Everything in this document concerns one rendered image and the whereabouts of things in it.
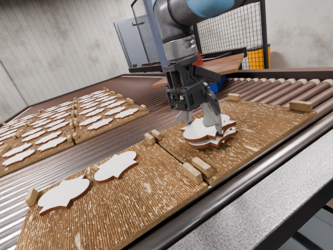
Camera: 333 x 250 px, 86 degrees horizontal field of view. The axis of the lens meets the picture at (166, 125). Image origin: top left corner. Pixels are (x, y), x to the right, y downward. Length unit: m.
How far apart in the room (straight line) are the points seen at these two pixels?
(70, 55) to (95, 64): 0.60
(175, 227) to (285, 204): 0.21
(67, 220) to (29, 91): 5.02
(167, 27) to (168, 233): 0.41
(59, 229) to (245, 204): 0.40
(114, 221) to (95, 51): 5.11
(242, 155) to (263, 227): 0.18
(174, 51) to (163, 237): 0.37
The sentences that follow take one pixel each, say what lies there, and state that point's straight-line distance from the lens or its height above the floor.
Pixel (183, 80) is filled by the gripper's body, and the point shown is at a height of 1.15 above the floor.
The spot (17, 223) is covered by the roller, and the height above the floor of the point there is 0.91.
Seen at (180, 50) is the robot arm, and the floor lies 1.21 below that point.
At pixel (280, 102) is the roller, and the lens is 0.83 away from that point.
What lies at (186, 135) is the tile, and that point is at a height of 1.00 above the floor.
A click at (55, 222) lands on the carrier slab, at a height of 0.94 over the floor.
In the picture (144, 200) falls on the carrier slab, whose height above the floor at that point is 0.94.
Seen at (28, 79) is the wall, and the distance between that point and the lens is 5.43.
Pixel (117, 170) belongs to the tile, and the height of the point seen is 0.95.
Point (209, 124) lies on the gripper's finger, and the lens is 0.45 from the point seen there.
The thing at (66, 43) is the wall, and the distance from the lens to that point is 5.38.
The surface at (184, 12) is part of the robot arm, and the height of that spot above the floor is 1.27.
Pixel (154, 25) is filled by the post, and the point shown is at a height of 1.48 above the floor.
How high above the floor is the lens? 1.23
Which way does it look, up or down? 22 degrees down
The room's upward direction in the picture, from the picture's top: 17 degrees counter-clockwise
